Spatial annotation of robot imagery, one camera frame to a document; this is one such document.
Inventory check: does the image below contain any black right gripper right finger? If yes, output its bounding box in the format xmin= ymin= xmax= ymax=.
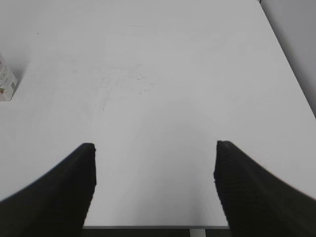
xmin=213 ymin=141 xmax=316 ymax=237

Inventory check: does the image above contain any white strawberry yogurt bottle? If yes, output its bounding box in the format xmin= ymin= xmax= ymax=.
xmin=0 ymin=55 xmax=18 ymax=101

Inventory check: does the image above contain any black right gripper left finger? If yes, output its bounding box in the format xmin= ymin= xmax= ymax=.
xmin=0 ymin=143 xmax=97 ymax=237

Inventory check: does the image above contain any white table leg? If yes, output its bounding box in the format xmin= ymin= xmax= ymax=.
xmin=190 ymin=229 xmax=206 ymax=237

